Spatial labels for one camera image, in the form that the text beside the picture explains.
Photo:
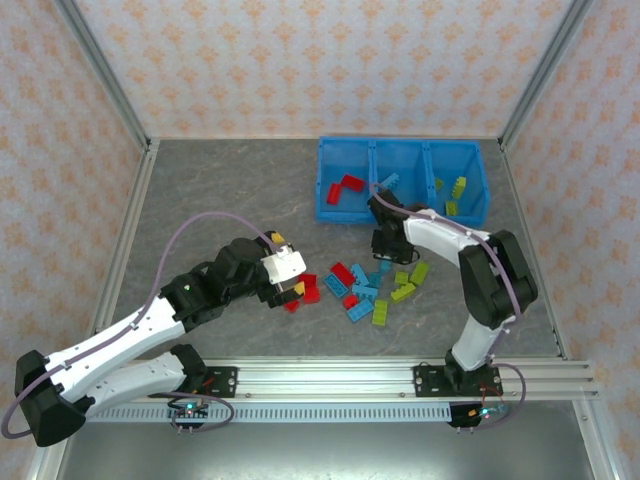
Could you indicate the small red lego brick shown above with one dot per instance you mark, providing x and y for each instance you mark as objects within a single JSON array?
[
  {"x": 350, "y": 301},
  {"x": 291, "y": 305}
]

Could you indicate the small green lego brick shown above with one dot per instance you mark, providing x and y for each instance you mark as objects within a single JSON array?
[
  {"x": 438, "y": 184},
  {"x": 401, "y": 277}
]

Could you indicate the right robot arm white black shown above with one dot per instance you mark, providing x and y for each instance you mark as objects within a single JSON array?
[{"x": 470, "y": 345}]

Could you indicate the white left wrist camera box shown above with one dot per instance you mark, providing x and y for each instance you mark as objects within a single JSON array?
[{"x": 285, "y": 265}]

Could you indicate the small electronics board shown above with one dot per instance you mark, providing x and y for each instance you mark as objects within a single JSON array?
[
  {"x": 191, "y": 412},
  {"x": 482, "y": 413}
]

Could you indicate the aluminium side rail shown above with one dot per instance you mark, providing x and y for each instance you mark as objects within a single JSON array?
[{"x": 125, "y": 235}]

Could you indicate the small blue lego brick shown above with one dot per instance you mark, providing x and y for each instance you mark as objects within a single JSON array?
[
  {"x": 386, "y": 266},
  {"x": 375, "y": 278}
]

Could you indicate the blue plastic bin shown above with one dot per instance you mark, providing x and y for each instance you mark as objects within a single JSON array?
[
  {"x": 400, "y": 160},
  {"x": 345, "y": 155},
  {"x": 457, "y": 160}
]

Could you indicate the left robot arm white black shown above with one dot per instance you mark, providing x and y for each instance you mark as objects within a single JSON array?
[{"x": 125, "y": 327}]

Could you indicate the aluminium frame post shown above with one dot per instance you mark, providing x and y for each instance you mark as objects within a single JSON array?
[
  {"x": 102, "y": 72},
  {"x": 547, "y": 72}
]

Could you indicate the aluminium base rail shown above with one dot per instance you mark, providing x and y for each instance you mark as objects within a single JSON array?
[{"x": 325, "y": 377}]

